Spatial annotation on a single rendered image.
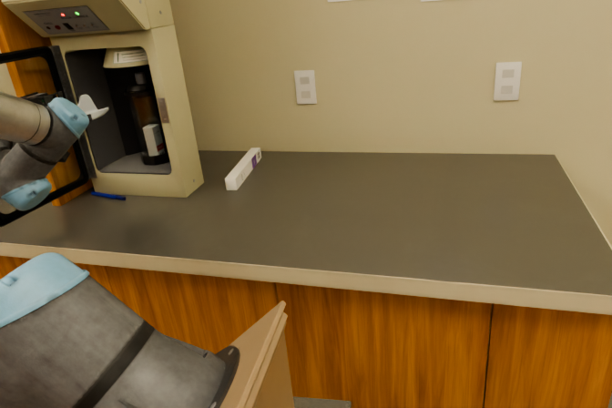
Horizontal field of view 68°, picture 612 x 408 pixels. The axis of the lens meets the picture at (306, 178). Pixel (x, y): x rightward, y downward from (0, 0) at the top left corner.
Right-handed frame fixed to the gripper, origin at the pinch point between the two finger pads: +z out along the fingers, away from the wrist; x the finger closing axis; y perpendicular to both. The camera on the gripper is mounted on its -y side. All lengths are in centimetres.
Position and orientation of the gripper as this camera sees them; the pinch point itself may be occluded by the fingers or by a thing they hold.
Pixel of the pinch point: (84, 111)
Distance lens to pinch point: 126.4
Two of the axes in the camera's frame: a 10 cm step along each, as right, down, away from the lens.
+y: -0.9, -9.1, -4.0
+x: -9.6, -0.3, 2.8
